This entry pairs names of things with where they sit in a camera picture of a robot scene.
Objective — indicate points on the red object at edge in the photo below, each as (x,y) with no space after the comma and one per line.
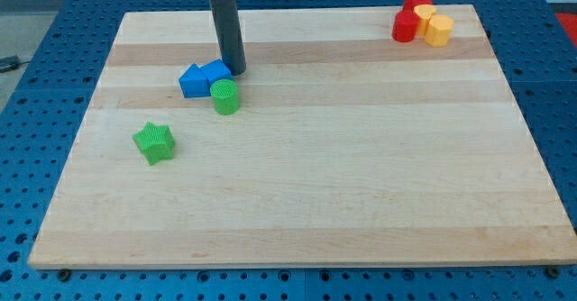
(569,24)

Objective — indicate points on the light wooden board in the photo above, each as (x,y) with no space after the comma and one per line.
(349,150)

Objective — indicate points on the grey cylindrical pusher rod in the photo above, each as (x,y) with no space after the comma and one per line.
(229,34)

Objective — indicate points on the yellow hexagon block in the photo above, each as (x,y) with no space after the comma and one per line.
(439,29)

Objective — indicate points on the green cylinder block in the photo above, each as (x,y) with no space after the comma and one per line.
(224,93)

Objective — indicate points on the green star block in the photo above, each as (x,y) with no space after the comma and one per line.
(155,143)

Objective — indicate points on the blue cube block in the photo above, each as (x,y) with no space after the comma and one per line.
(215,70)

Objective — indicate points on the red cylinder block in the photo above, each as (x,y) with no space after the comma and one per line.
(405,26)

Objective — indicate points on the blue pentagon block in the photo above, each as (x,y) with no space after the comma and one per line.
(194,83)

